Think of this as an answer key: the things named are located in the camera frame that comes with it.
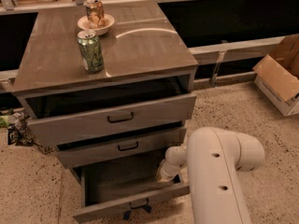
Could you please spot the litter pile with wire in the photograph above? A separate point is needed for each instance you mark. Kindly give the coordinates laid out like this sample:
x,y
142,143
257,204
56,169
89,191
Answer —
x,y
18,132

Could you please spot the grey drawer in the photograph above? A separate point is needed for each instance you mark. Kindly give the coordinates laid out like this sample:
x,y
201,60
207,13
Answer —
x,y
52,132
117,148
112,187

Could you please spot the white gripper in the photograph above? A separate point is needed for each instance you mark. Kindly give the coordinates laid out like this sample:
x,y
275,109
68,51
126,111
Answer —
x,y
168,169

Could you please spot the grey bottom drawer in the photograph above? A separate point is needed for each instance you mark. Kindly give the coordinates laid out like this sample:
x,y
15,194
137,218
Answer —
x,y
112,187

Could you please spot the grey top drawer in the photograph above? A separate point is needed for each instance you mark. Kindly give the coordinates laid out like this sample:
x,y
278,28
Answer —
x,y
52,132

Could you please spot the cardboard box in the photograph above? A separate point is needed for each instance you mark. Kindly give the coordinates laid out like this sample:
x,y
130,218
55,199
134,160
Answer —
x,y
278,75

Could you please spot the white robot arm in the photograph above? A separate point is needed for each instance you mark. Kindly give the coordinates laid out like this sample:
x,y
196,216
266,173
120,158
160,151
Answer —
x,y
213,157

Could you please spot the green soda can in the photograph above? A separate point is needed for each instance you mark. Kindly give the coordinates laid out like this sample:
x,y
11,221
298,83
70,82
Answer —
x,y
90,50

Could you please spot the blue tape cross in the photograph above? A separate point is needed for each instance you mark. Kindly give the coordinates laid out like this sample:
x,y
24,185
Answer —
x,y
146,207

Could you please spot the white bowl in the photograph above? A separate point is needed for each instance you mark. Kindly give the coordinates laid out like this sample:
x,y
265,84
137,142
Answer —
x,y
83,24

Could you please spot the grey middle drawer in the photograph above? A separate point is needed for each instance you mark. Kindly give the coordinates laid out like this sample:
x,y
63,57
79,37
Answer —
x,y
117,148

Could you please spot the grey drawer cabinet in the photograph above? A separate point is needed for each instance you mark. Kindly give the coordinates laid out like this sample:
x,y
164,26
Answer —
x,y
142,62

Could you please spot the brown crumpled soda can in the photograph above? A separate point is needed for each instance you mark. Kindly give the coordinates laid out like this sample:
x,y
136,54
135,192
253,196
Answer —
x,y
95,13

